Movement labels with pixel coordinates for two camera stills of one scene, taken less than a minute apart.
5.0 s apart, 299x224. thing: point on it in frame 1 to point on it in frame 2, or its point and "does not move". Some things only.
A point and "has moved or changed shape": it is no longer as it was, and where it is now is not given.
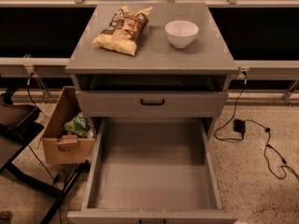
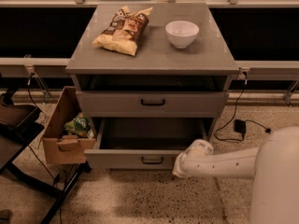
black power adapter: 239,126 does not move
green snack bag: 79,125 does not move
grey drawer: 152,171 has moved or changed shape
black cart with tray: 19,125 does not move
